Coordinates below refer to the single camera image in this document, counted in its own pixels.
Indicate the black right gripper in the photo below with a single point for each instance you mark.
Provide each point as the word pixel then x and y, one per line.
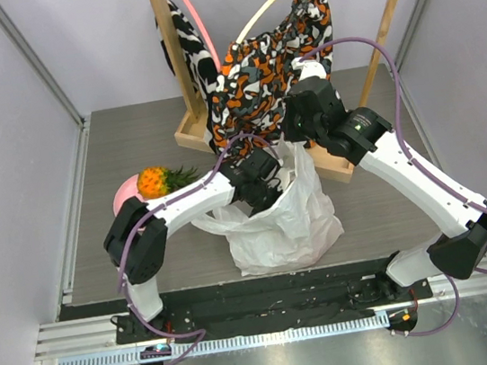
pixel 291 118

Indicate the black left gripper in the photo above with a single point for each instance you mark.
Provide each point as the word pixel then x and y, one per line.
pixel 273 188

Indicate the white plastic bag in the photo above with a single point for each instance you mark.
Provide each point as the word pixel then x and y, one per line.
pixel 294 233

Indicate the orange pineapple with green crown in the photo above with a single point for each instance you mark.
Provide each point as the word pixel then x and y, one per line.
pixel 156 182

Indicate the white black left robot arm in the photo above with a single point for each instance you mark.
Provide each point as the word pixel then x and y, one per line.
pixel 138 235

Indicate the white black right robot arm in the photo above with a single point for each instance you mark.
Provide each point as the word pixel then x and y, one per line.
pixel 368 140

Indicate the orange grey camouflage garment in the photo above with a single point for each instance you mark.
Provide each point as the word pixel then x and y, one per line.
pixel 257 73

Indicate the wooden clothes rack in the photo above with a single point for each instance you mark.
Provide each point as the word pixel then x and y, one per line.
pixel 172 46

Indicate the cream clothes hanger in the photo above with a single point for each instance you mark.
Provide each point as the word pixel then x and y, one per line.
pixel 255 18

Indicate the pink clothes hanger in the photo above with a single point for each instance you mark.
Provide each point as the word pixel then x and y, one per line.
pixel 204 33

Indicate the black white zebra garment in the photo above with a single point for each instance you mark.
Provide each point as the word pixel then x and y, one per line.
pixel 191 133

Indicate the pink round plate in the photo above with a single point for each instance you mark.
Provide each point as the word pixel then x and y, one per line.
pixel 126 191

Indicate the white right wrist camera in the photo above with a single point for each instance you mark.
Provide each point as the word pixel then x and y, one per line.
pixel 309 68

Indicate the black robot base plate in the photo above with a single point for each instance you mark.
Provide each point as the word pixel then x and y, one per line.
pixel 313 297

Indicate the aluminium slotted rail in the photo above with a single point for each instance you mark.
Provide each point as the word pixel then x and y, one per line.
pixel 147 354

